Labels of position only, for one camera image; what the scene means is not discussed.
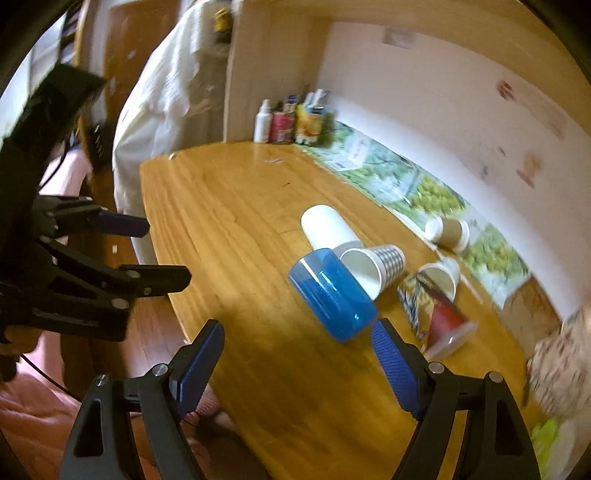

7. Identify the pony wall sticker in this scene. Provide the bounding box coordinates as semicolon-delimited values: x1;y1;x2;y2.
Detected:
516;153;543;188

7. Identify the bamboo print white cup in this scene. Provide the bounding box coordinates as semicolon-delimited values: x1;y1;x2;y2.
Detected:
418;257;461;302

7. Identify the red patterned plastic cup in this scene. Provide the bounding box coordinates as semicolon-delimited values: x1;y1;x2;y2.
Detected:
398;273;478;361

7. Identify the plain white paper cup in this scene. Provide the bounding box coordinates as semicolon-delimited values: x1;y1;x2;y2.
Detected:
301;204;363;257

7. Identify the grape print paper sheet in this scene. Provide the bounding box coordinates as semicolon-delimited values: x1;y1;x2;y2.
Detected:
297;121;531;308

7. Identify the green tissue pack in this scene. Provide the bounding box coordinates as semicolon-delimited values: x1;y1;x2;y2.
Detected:
531;419;577;480

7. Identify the checkered paper cup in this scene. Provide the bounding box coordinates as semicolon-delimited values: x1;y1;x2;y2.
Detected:
341;245;406;300

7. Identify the white spray bottle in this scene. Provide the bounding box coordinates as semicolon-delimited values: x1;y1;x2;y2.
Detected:
253;99;273;144

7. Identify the brown sleeve paper cup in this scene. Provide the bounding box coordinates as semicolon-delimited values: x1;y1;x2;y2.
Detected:
424;217;470;254

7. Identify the blue plastic cup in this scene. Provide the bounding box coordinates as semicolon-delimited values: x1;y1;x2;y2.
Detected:
288;248;378;342

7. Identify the red pen holder can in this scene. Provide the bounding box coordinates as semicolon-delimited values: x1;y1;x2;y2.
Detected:
270;112;296;144

